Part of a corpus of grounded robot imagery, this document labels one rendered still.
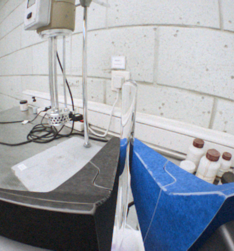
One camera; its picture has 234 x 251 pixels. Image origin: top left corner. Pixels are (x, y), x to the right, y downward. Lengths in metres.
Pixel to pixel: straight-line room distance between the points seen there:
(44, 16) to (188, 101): 0.49
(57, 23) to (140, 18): 0.34
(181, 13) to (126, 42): 0.24
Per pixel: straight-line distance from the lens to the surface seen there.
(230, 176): 0.47
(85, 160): 0.52
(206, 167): 0.43
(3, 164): 0.60
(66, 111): 0.45
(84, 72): 0.51
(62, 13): 0.41
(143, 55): 0.61
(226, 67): 0.55
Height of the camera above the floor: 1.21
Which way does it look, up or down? 22 degrees down
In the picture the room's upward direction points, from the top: 2 degrees clockwise
